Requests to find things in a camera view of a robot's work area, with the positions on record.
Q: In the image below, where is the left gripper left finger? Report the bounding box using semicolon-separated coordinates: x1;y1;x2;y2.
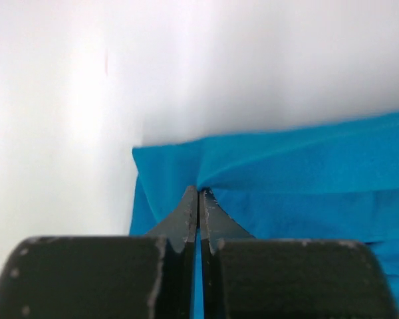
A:
0;187;198;318

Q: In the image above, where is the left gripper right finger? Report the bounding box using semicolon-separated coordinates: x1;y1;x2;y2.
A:
198;189;399;318

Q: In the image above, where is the blue t shirt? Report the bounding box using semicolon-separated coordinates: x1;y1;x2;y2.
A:
130;112;399;306

